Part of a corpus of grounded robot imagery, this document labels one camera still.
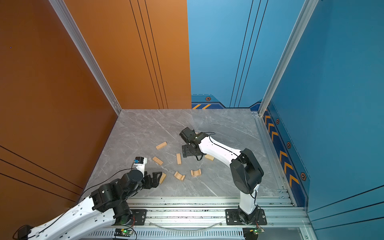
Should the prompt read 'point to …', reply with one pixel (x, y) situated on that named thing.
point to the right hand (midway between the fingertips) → (190, 152)
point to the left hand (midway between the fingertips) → (156, 172)
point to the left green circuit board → (123, 232)
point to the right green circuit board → (252, 233)
